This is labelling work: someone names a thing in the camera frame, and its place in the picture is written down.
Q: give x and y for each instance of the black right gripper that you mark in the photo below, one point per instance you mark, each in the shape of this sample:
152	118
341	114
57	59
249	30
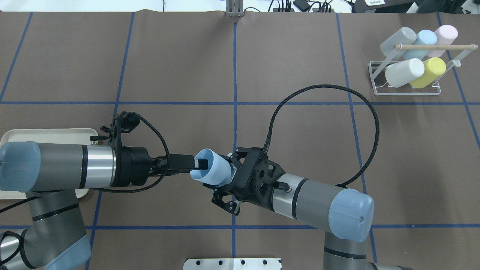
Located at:
224	200

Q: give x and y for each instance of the white wire cup rack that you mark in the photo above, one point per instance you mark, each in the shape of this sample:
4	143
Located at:
382	88

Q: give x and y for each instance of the cream serving tray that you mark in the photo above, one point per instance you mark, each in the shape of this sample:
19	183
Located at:
44	161

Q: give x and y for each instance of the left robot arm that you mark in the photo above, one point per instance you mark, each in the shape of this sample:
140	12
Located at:
57	240

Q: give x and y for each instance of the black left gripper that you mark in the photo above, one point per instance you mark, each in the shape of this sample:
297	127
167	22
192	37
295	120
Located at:
133	166

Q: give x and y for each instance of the light blue cup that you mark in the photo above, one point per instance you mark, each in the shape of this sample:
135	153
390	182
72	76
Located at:
219	172
424	37

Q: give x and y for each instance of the yellow plastic cup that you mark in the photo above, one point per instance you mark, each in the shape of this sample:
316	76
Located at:
433	68

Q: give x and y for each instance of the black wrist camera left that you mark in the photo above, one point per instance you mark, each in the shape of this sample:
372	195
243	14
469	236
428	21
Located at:
122	123

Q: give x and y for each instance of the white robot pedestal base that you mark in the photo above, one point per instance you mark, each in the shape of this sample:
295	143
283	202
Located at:
233	264

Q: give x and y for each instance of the pink plastic cup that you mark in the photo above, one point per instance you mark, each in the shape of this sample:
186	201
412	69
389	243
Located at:
446	35

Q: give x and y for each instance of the aluminium frame post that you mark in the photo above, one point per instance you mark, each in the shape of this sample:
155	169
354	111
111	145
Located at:
234	8

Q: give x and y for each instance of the grey plastic cup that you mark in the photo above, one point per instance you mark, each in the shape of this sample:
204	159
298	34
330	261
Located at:
404	35

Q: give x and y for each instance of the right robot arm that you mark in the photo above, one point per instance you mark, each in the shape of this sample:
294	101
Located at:
345	215

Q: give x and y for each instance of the pale green plastic cup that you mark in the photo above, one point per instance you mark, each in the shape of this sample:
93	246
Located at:
404	72

